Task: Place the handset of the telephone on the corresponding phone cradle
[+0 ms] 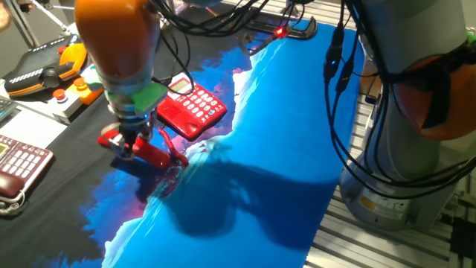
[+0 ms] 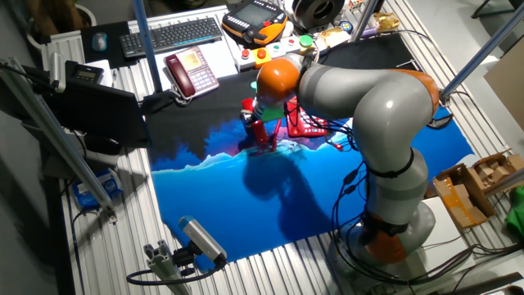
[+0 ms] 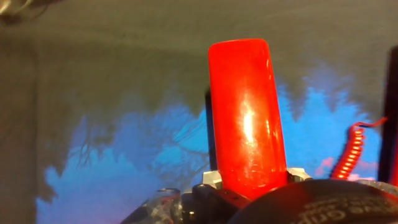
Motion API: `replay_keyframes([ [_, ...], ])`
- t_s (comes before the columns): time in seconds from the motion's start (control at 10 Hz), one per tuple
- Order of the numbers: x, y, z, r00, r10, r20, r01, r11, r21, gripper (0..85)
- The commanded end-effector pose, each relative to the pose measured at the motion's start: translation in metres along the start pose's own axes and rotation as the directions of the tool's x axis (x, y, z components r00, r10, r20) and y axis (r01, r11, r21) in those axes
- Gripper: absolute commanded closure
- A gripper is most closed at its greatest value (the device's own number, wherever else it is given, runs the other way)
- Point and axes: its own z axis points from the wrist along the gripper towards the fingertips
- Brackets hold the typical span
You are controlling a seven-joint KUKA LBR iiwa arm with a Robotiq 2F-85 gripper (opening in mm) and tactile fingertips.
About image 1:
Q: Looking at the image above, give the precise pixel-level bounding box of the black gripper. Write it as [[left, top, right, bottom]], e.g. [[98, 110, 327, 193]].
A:
[[109, 109, 156, 161]]

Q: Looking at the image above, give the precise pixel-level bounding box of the red telephone handset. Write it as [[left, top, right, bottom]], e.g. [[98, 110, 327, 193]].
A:
[[97, 124, 172, 170]]

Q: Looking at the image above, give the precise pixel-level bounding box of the red telephone base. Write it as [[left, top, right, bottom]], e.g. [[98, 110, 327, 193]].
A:
[[155, 72, 228, 141]]

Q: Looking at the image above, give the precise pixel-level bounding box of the maroon desk telephone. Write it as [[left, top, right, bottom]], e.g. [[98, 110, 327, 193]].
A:
[[0, 134, 55, 204]]

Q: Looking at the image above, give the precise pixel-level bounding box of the orange box orange button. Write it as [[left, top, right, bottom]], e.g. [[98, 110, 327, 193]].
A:
[[65, 77, 104, 106]]

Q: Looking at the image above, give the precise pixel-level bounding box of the white box red mushroom button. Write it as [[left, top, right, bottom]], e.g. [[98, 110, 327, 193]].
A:
[[47, 88, 83, 124]]

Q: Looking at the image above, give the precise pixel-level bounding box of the white box green button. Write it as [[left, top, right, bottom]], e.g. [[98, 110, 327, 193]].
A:
[[80, 63, 100, 90]]

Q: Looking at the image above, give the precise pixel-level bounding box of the white paper sheet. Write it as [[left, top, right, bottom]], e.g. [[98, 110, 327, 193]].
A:
[[0, 107, 68, 150]]

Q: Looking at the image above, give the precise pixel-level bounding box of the black and orange teach pendant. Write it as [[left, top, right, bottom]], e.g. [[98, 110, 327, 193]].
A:
[[3, 33, 89, 98]]

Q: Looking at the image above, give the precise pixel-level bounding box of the blue and black printed cloth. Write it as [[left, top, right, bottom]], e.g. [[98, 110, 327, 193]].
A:
[[0, 0, 365, 268]]

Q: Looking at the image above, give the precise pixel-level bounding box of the black computer keyboard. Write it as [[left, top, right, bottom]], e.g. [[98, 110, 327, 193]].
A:
[[0, 95, 18, 122]]

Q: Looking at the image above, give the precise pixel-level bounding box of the thin white stand leg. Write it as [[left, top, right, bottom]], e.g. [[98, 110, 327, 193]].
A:
[[31, 0, 75, 33]]

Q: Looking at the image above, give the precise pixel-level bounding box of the thick grey stand leg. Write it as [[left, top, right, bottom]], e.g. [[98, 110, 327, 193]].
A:
[[1, 0, 40, 49]]

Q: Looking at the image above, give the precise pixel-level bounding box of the person in dark clothes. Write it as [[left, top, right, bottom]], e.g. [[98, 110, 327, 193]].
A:
[[0, 0, 13, 31]]

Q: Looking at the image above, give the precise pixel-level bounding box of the black C-clamp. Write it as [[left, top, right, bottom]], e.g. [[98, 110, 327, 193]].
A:
[[245, 14, 318, 40]]

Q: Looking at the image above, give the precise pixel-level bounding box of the large open cardboard box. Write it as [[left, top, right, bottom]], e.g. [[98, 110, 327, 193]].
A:
[[359, 55, 384, 102]]

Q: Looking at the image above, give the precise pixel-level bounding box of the red coiled phone cord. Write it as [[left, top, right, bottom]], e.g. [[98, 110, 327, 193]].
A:
[[158, 127, 190, 168]]

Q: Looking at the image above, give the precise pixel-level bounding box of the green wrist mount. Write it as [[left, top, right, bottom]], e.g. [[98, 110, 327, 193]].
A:
[[106, 80, 168, 116]]

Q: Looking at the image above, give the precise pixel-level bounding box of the grey coiled phone cord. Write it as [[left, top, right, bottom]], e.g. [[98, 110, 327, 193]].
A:
[[0, 189, 27, 217]]

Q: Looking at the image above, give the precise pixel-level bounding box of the metal frame pole with clamp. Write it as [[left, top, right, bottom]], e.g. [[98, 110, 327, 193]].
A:
[[286, 0, 302, 18]]

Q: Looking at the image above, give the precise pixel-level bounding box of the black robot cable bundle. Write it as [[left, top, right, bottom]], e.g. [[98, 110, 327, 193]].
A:
[[148, 0, 476, 200]]

